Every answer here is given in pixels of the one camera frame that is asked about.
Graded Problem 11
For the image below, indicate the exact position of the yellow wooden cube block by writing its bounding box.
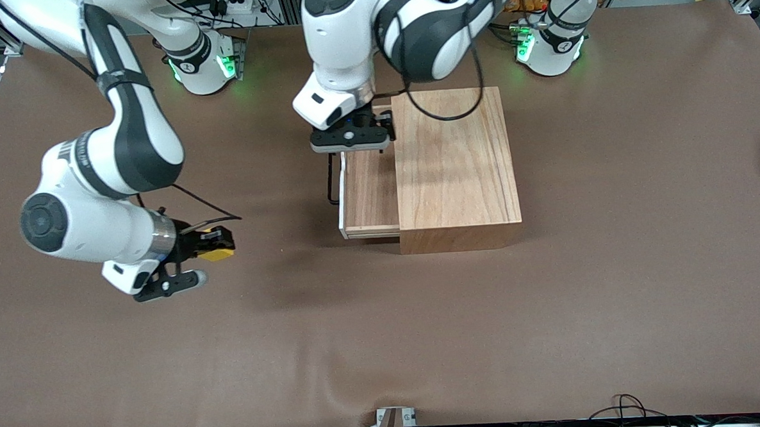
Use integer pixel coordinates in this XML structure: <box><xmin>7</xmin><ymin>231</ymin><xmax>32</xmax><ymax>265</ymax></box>
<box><xmin>197</xmin><ymin>240</ymin><xmax>237</xmax><ymax>263</ymax></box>

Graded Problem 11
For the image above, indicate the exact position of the white-fronted wooden drawer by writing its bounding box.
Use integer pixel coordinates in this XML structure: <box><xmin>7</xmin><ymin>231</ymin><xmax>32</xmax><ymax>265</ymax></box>
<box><xmin>333</xmin><ymin>104</ymin><xmax>402</xmax><ymax>241</ymax></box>

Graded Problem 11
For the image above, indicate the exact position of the black metal drawer handle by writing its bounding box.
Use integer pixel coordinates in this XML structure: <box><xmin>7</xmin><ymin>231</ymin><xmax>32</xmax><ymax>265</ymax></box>
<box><xmin>325</xmin><ymin>152</ymin><xmax>345</xmax><ymax>207</ymax></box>

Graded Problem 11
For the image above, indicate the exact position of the wooden drawer cabinet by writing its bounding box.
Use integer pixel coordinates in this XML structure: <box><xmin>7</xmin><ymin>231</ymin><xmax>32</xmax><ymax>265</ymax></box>
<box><xmin>390</xmin><ymin>85</ymin><xmax>525</xmax><ymax>256</ymax></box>

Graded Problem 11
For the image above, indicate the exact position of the white power strip with plugs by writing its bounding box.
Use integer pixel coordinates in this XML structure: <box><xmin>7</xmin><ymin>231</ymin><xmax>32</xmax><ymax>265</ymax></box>
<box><xmin>204</xmin><ymin>0</ymin><xmax>266</xmax><ymax>18</ymax></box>

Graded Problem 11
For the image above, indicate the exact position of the brown table cover mat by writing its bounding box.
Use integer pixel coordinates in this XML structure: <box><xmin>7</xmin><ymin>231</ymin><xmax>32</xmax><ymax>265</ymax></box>
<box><xmin>0</xmin><ymin>0</ymin><xmax>760</xmax><ymax>427</ymax></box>

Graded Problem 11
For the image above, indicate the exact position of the metal table edge clamp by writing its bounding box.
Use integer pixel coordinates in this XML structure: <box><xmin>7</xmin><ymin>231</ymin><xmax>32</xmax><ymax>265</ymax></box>
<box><xmin>374</xmin><ymin>406</ymin><xmax>418</xmax><ymax>427</ymax></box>

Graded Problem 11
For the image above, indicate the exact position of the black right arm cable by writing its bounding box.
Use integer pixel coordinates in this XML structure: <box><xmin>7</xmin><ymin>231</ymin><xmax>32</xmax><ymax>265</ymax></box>
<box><xmin>0</xmin><ymin>0</ymin><xmax>243</xmax><ymax>244</ymax></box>

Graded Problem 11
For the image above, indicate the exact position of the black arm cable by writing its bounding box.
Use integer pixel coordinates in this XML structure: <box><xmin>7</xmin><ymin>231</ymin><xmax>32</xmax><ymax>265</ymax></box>
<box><xmin>397</xmin><ymin>0</ymin><xmax>614</xmax><ymax>123</ymax></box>
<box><xmin>0</xmin><ymin>0</ymin><xmax>243</xmax><ymax>244</ymax></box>

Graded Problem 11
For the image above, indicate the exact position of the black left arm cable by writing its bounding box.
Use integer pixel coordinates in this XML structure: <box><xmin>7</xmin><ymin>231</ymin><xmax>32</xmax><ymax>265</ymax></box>
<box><xmin>397</xmin><ymin>0</ymin><xmax>614</xmax><ymax>123</ymax></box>

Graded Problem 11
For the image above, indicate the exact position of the grey aluminium frame post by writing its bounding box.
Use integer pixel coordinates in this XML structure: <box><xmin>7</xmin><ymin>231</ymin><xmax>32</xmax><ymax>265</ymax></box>
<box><xmin>277</xmin><ymin>0</ymin><xmax>308</xmax><ymax>26</ymax></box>

